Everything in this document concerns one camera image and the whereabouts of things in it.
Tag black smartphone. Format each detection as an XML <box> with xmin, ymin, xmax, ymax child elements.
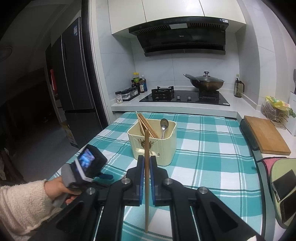
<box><xmin>280</xmin><ymin>193</ymin><xmax>296</xmax><ymax>222</ymax></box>
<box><xmin>271</xmin><ymin>170</ymin><xmax>296</xmax><ymax>202</ymax></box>

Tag white fleece sleeve forearm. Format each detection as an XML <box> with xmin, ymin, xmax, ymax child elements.
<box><xmin>1</xmin><ymin>180</ymin><xmax>61</xmax><ymax>240</ymax></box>

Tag black range hood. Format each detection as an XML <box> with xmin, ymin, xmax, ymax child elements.
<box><xmin>128</xmin><ymin>16</ymin><xmax>229</xmax><ymax>57</ymax></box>

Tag white upper cabinets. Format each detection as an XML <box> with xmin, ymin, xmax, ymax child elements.
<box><xmin>108</xmin><ymin>0</ymin><xmax>246</xmax><ymax>38</ymax></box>

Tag black refrigerator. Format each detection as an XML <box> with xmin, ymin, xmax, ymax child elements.
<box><xmin>50</xmin><ymin>18</ymin><xmax>108</xmax><ymax>148</ymax></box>

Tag black mat under board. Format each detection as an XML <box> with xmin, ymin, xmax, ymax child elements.
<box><xmin>240</xmin><ymin>118</ymin><xmax>259</xmax><ymax>151</ymax></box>

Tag black gas stove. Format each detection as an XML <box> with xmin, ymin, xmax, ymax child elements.
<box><xmin>140</xmin><ymin>86</ymin><xmax>230</xmax><ymax>106</ymax></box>

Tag cream utensil holder box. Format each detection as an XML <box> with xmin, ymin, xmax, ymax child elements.
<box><xmin>127</xmin><ymin>120</ymin><xmax>177</xmax><ymax>166</ymax></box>

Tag dark glass kettle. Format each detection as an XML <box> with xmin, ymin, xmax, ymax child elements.
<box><xmin>234</xmin><ymin>74</ymin><xmax>245</xmax><ymax>98</ymax></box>

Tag wok with glass lid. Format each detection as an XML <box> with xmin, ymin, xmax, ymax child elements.
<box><xmin>184</xmin><ymin>71</ymin><xmax>224</xmax><ymax>91</ymax></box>

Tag spice jars rack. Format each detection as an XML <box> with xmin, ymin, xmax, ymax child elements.
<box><xmin>115</xmin><ymin>87</ymin><xmax>140</xmax><ymax>104</ymax></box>

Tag sauce bottles group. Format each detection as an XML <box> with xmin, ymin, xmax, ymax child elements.
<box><xmin>131</xmin><ymin>72</ymin><xmax>147</xmax><ymax>93</ymax></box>

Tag person left hand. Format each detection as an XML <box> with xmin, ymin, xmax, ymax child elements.
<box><xmin>44</xmin><ymin>176</ymin><xmax>81</xmax><ymax>205</ymax></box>

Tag fruit basket with bag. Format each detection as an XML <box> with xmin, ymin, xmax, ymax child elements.
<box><xmin>260</xmin><ymin>96</ymin><xmax>292</xmax><ymax>129</ymax></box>

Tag green tray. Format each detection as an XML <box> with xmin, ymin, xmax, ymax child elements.
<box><xmin>269</xmin><ymin>159</ymin><xmax>295</xmax><ymax>228</ymax></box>

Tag small steel spoon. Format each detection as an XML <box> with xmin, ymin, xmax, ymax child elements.
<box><xmin>160</xmin><ymin>118</ymin><xmax>169</xmax><ymax>139</ymax></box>

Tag wooden cutting board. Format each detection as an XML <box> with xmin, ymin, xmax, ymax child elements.
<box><xmin>244</xmin><ymin>115</ymin><xmax>291</xmax><ymax>156</ymax></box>

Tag cardboard box on floor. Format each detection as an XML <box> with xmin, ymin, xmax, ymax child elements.
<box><xmin>60</xmin><ymin>121</ymin><xmax>78</xmax><ymax>148</ymax></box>

